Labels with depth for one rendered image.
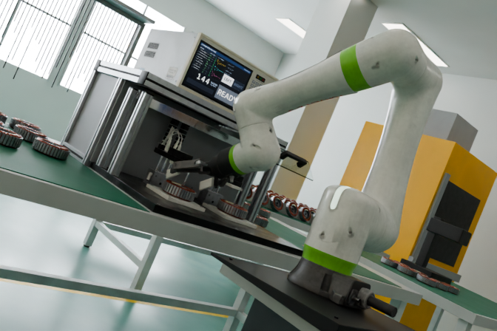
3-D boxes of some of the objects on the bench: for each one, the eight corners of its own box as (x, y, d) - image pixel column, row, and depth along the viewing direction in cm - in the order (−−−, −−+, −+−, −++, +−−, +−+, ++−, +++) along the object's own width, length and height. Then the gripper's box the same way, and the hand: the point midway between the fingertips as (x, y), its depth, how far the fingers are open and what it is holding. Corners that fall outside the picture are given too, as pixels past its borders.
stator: (23, 145, 159) (28, 134, 159) (45, 149, 170) (49, 139, 170) (52, 159, 156) (58, 148, 156) (72, 162, 167) (77, 152, 167)
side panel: (92, 168, 177) (129, 82, 178) (83, 165, 175) (122, 78, 176) (65, 149, 198) (99, 72, 200) (58, 146, 197) (92, 69, 198)
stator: (198, 205, 168) (203, 194, 168) (171, 196, 161) (175, 185, 161) (181, 195, 177) (186, 185, 177) (154, 186, 169) (159, 175, 170)
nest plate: (204, 212, 168) (205, 208, 168) (167, 200, 158) (168, 196, 158) (181, 198, 179) (183, 195, 179) (146, 186, 170) (147, 182, 170)
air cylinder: (218, 209, 195) (223, 195, 196) (203, 204, 191) (208, 190, 191) (211, 205, 199) (216, 191, 200) (196, 199, 195) (202, 186, 195)
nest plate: (256, 229, 183) (257, 225, 183) (225, 219, 173) (226, 215, 173) (231, 215, 194) (233, 212, 194) (201, 205, 185) (203, 202, 185)
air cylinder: (166, 191, 180) (173, 176, 180) (149, 185, 175) (155, 171, 176) (160, 188, 184) (166, 173, 184) (142, 182, 179) (149, 167, 180)
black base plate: (303, 257, 179) (305, 251, 179) (152, 211, 139) (155, 204, 139) (227, 213, 216) (229, 208, 216) (90, 168, 175) (92, 161, 175)
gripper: (193, 163, 146) (150, 180, 160) (256, 187, 161) (211, 201, 176) (196, 139, 149) (153, 158, 163) (257, 165, 164) (213, 180, 179)
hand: (186, 179), depth 169 cm, fingers open, 13 cm apart
